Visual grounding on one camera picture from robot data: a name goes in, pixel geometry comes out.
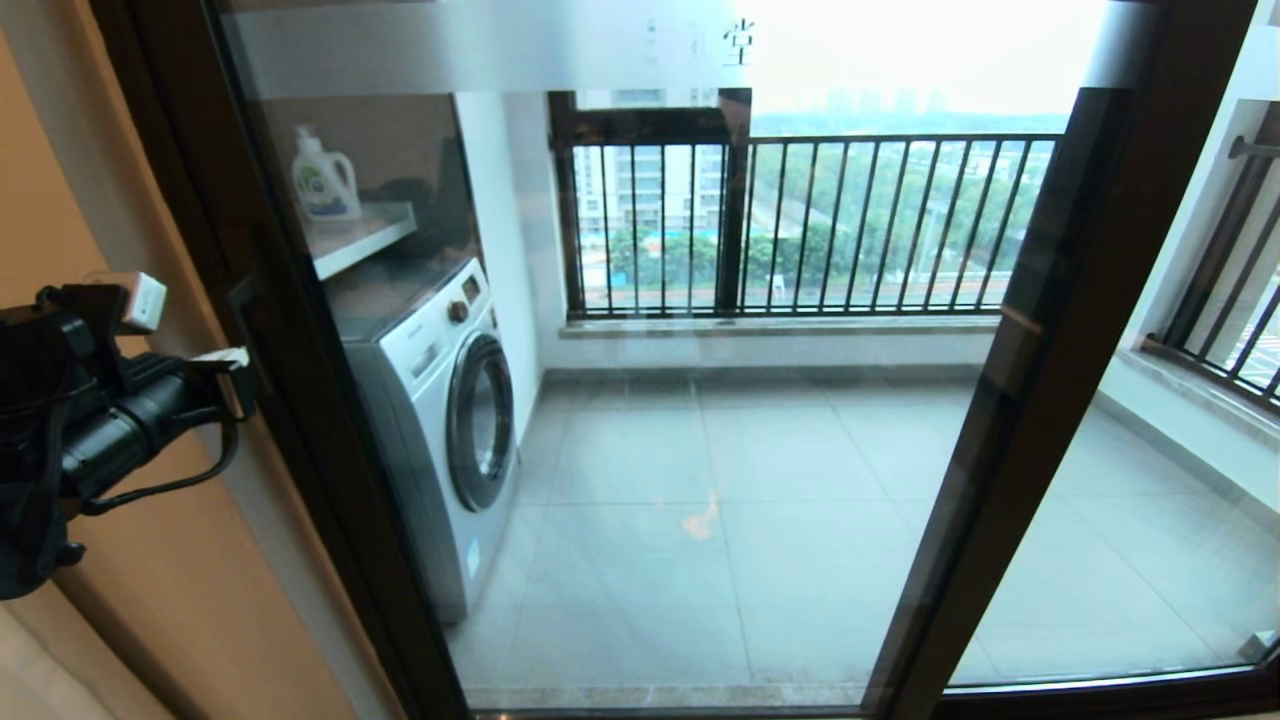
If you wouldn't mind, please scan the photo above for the dark-framed glass sliding door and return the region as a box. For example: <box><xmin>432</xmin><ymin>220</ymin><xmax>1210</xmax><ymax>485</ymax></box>
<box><xmin>95</xmin><ymin>0</ymin><xmax>1263</xmax><ymax>720</ymax></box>

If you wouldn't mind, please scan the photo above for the white cabinet shelf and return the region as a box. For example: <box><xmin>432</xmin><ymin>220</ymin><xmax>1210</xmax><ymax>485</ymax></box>
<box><xmin>300</xmin><ymin>203</ymin><xmax>419</xmax><ymax>281</ymax></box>

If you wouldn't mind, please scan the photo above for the white front-load washing machine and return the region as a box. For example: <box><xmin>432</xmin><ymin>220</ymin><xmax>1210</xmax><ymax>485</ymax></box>
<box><xmin>325</xmin><ymin>255</ymin><xmax>521</xmax><ymax>623</ymax></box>

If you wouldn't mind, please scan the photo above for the white detergent bottle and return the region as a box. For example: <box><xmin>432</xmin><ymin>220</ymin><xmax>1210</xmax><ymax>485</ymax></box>
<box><xmin>290</xmin><ymin>125</ymin><xmax>363</xmax><ymax>223</ymax></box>

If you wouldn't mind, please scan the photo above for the stone window sill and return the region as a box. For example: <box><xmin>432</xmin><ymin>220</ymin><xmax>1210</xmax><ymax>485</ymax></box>
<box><xmin>558</xmin><ymin>313</ymin><xmax>1003</xmax><ymax>341</ymax></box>
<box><xmin>1115</xmin><ymin>345</ymin><xmax>1280</xmax><ymax>451</ymax></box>

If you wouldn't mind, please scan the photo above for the black metal balcony railing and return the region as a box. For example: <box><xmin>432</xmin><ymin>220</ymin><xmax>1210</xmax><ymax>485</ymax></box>
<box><xmin>555</xmin><ymin>130</ymin><xmax>1063</xmax><ymax>319</ymax></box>
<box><xmin>1145</xmin><ymin>135</ymin><xmax>1280</xmax><ymax>406</ymax></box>

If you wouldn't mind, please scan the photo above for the thin black camera cable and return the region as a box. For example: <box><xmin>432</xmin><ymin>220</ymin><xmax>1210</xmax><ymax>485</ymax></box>
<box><xmin>80</xmin><ymin>415</ymin><xmax>243</xmax><ymax>517</ymax></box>

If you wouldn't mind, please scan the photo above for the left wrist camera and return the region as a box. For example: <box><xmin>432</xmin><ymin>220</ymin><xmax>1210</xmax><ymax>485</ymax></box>
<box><xmin>85</xmin><ymin>272</ymin><xmax>168</xmax><ymax>335</ymax></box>

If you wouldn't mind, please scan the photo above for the dark casement window frame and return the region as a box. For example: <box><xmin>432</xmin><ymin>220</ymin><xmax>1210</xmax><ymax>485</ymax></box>
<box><xmin>548</xmin><ymin>88</ymin><xmax>754</xmax><ymax>321</ymax></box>

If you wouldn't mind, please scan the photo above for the dark outer door frame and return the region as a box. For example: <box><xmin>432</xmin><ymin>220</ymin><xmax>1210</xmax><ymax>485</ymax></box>
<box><xmin>90</xmin><ymin>0</ymin><xmax>1280</xmax><ymax>720</ymax></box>

